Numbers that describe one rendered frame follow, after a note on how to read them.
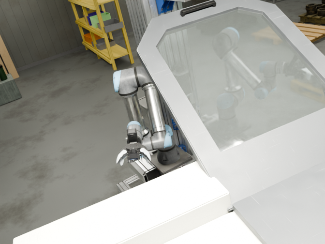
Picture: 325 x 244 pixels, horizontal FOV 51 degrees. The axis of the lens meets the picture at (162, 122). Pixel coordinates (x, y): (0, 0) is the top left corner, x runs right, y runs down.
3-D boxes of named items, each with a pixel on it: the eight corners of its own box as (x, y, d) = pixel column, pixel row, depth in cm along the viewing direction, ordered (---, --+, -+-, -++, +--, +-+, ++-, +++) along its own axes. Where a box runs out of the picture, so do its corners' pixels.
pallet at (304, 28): (338, 34, 621) (338, 27, 616) (301, 51, 591) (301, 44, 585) (284, 25, 726) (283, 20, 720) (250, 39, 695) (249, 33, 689)
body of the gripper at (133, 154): (142, 162, 165) (142, 148, 175) (141, 147, 161) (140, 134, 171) (127, 163, 165) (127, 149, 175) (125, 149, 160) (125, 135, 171)
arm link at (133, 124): (142, 131, 188) (139, 118, 184) (143, 142, 179) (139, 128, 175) (129, 134, 189) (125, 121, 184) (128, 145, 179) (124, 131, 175)
